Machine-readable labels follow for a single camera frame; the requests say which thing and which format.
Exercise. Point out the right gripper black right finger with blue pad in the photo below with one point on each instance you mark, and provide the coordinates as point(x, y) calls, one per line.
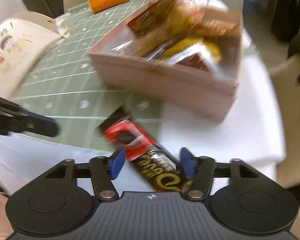
point(203, 170)

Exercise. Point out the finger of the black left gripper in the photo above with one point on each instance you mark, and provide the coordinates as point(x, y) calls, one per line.
point(26, 121)

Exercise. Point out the black red chocolate bar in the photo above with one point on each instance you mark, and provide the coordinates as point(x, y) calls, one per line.
point(152, 161)

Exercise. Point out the green grid tablecloth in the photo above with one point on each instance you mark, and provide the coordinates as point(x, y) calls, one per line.
point(65, 86)

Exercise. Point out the snacks in pink box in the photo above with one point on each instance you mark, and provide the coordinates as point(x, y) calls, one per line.
point(176, 32)

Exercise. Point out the pink storage box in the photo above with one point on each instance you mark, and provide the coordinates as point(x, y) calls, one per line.
point(198, 90)

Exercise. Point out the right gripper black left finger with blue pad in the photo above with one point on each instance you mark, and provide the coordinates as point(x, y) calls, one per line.
point(101, 170)

